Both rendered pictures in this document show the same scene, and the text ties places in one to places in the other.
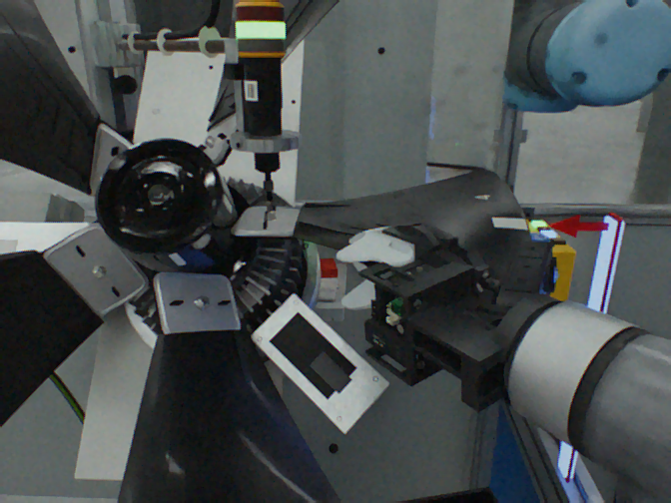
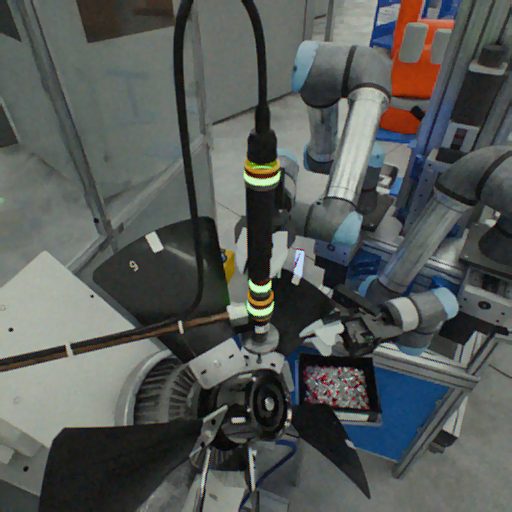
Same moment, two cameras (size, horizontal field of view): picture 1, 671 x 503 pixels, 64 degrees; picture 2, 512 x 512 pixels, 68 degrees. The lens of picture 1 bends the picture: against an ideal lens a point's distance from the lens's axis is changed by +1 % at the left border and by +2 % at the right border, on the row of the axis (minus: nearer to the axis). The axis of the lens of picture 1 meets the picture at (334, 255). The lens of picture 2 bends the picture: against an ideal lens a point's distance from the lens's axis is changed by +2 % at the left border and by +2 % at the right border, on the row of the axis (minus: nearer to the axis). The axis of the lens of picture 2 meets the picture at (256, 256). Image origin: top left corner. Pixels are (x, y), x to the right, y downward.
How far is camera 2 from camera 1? 0.80 m
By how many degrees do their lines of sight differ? 64
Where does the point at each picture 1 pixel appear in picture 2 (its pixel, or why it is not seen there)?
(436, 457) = not seen: hidden behind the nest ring
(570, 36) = (352, 236)
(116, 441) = not seen: outside the picture
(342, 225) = (284, 333)
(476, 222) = (293, 288)
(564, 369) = (414, 319)
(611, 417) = (425, 320)
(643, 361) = (422, 306)
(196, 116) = (49, 369)
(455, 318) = (381, 329)
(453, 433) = not seen: hidden behind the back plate
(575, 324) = (407, 309)
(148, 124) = (24, 413)
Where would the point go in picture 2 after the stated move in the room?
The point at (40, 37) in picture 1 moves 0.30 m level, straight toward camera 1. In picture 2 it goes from (141, 435) to (364, 392)
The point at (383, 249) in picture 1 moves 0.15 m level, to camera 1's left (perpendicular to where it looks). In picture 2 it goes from (330, 329) to (319, 394)
